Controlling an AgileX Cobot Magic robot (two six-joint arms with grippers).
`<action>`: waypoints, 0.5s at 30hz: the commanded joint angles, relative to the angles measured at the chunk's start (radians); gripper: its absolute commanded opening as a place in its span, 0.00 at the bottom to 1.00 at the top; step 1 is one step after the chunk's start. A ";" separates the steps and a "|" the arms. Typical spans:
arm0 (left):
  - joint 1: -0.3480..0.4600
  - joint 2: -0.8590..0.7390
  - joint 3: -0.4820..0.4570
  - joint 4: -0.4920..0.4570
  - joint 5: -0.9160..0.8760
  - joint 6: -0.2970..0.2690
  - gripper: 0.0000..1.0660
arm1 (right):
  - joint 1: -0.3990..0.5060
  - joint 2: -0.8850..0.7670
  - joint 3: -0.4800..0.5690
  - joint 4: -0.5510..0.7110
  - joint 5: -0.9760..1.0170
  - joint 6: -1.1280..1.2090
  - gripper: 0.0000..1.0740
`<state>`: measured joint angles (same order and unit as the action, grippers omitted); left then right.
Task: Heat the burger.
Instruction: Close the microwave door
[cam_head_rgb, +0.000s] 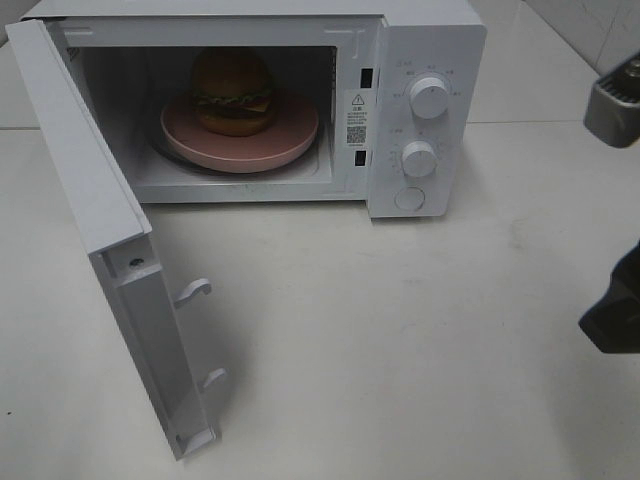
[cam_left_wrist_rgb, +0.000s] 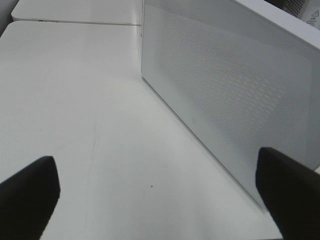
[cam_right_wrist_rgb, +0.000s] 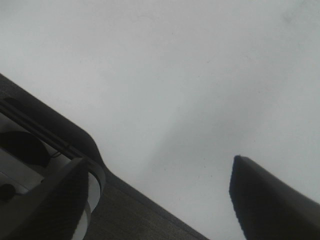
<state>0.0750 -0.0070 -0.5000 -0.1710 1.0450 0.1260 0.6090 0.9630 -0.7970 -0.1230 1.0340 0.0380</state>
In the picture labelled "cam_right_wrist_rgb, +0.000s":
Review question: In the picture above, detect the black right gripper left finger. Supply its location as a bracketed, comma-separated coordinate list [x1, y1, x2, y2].
[0, 158, 89, 240]

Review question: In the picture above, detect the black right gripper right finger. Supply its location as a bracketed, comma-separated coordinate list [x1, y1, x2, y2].
[229, 155, 320, 240]

